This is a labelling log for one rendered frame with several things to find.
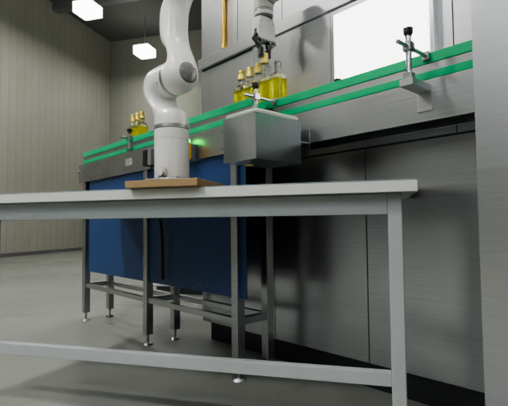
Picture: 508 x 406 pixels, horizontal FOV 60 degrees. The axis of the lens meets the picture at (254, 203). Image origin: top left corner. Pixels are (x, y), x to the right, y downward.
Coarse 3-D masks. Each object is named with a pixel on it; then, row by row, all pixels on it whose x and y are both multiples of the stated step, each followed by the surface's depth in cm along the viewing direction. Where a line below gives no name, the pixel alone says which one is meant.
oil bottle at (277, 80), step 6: (276, 72) 182; (270, 78) 184; (276, 78) 181; (282, 78) 182; (270, 84) 184; (276, 84) 181; (282, 84) 182; (270, 90) 184; (276, 90) 181; (282, 90) 182; (270, 96) 184; (276, 96) 181; (282, 96) 182
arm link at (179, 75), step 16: (176, 0) 152; (192, 0) 157; (160, 16) 154; (176, 16) 152; (160, 32) 153; (176, 32) 151; (176, 48) 148; (176, 64) 145; (192, 64) 149; (160, 80) 149; (176, 80) 145; (192, 80) 148; (176, 96) 154
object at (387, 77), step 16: (448, 48) 127; (464, 48) 124; (400, 64) 138; (416, 64) 134; (432, 64) 131; (448, 64) 127; (464, 64) 124; (352, 80) 151; (368, 80) 147; (384, 80) 143; (288, 96) 174; (304, 96) 168; (320, 96) 162; (336, 96) 157; (352, 96) 151; (288, 112) 174
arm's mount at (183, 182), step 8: (128, 184) 142; (136, 184) 142; (144, 184) 141; (152, 184) 140; (160, 184) 139; (168, 184) 139; (176, 184) 138; (184, 184) 137; (192, 184) 136; (200, 184) 139; (208, 184) 145; (216, 184) 152
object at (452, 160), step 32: (288, 0) 202; (320, 0) 188; (352, 0) 173; (448, 0) 147; (448, 32) 147; (224, 64) 236; (224, 96) 235; (448, 128) 146; (320, 160) 186; (352, 160) 173; (384, 160) 163; (416, 160) 154; (448, 160) 145
